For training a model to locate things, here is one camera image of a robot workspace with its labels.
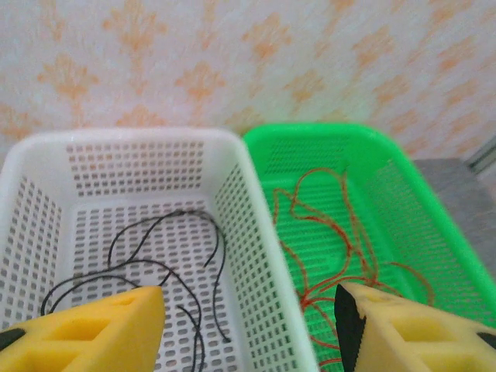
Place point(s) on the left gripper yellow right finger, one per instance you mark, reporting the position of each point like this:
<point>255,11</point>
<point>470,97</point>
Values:
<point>387,348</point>

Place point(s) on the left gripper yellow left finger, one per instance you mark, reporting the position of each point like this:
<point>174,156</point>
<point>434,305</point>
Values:
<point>128,341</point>

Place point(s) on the green plastic basket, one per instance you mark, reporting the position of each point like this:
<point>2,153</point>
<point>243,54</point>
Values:
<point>407,217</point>

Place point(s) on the white plastic basket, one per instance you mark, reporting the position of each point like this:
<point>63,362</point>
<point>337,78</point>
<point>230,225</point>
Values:
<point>46,155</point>

